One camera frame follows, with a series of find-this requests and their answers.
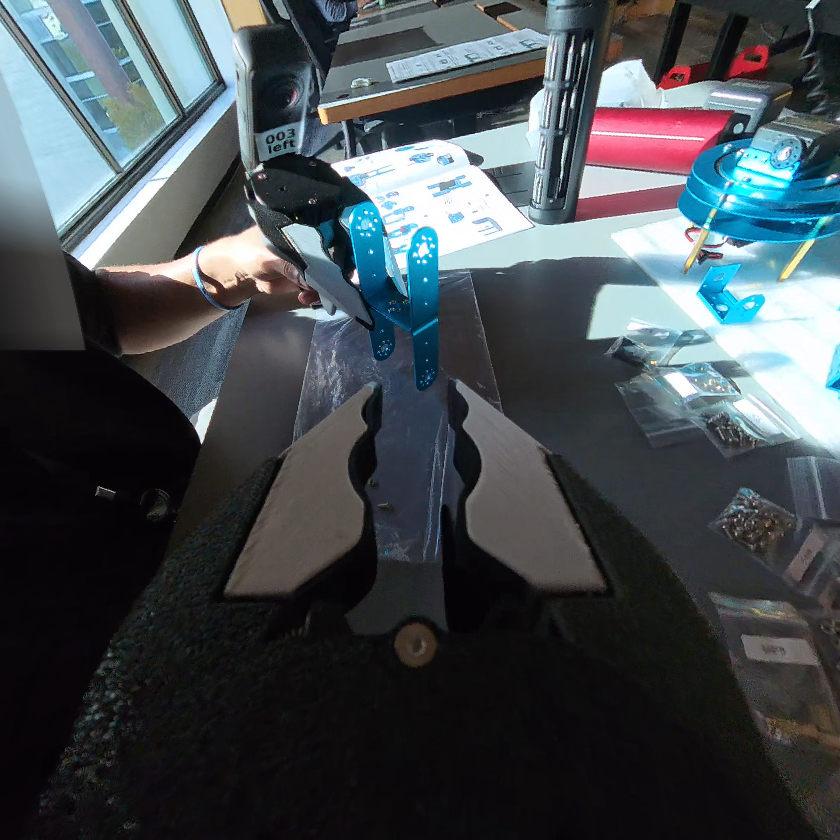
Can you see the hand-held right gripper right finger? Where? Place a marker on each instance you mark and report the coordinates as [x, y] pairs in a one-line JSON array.
[[532, 519]]

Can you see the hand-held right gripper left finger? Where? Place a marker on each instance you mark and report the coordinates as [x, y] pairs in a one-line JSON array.
[[305, 519]]

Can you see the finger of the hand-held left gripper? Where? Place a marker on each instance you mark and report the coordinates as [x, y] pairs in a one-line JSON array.
[[328, 269]]

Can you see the blue metal bracket assembly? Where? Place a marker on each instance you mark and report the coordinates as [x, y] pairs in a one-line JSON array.
[[423, 302]]

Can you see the person's left forearm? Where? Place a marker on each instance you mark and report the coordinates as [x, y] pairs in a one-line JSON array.
[[145, 302]]

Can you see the person's left hand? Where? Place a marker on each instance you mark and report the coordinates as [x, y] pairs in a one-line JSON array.
[[250, 273]]

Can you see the blue wristband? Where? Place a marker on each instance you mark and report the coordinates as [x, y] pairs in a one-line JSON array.
[[205, 282]]

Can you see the printed instruction manual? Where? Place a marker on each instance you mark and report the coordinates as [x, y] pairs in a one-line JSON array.
[[433, 197]]

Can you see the clear plastic bag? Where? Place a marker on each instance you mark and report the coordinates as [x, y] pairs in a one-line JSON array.
[[407, 433]]

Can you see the black badge reel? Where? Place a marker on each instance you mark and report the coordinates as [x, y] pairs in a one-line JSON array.
[[145, 503]]

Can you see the wooden table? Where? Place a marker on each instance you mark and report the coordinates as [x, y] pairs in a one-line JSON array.
[[433, 89]]

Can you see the black flat panel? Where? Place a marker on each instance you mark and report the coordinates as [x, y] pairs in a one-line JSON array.
[[512, 187]]

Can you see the white printed paper sheet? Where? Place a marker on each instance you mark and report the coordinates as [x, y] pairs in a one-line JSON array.
[[466, 55]]

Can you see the large glass window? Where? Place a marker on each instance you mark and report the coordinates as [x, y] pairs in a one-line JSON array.
[[92, 92]]

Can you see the person's black clothing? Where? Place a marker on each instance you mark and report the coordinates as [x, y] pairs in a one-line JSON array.
[[66, 551]]

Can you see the black ribbed cylinder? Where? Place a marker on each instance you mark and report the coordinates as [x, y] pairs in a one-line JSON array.
[[571, 105]]

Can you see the brass standoff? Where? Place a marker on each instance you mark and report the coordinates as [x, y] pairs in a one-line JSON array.
[[803, 247], [706, 234]]

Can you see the red cylinder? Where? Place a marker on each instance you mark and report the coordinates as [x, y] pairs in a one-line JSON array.
[[656, 138]]

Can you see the blue round metal base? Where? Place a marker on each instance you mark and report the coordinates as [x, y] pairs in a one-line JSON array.
[[748, 190]]

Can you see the red metal object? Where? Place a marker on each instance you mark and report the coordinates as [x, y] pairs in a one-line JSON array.
[[715, 66]]

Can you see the grey hand-held device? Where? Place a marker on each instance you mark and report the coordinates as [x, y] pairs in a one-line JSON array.
[[748, 103]]

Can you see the small blue metal bracket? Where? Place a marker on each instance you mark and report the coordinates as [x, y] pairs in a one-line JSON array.
[[729, 295]]

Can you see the blue perforated metal bracket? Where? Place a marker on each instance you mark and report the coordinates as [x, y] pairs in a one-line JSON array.
[[834, 368]]

